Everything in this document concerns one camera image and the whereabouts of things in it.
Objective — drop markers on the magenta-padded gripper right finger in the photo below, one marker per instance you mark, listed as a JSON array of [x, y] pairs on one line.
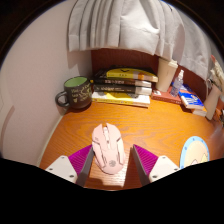
[[161, 168]]

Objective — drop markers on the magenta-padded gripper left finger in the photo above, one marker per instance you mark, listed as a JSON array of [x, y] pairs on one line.
[[63, 168]]

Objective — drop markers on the pink computer mouse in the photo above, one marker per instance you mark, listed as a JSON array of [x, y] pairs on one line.
[[108, 146]]

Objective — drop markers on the round blue-rimmed mouse pad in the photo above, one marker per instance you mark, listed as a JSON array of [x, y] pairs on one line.
[[195, 150]]

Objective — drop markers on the orange book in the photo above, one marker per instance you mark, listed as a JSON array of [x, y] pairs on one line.
[[200, 112]]

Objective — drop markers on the red book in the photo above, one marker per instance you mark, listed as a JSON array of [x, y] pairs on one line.
[[165, 97]]

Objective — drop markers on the dark mug with green inside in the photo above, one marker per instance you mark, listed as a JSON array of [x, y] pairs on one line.
[[78, 95]]

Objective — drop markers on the blue book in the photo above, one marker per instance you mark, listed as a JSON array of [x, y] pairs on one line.
[[191, 99]]

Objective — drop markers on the yellow and white book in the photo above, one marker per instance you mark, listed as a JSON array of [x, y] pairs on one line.
[[120, 98]]

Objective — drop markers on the white ceramic vase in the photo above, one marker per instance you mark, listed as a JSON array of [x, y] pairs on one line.
[[212, 101]]

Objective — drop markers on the small clear spray bottle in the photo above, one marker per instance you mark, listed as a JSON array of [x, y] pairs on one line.
[[176, 85]]

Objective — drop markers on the thick dark book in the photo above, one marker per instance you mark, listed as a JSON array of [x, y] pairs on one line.
[[120, 89]]

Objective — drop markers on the cream tumbler with lid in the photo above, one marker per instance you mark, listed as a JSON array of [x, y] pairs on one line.
[[166, 75]]

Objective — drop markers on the white pleated curtain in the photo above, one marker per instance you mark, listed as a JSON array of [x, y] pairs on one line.
[[133, 23]]

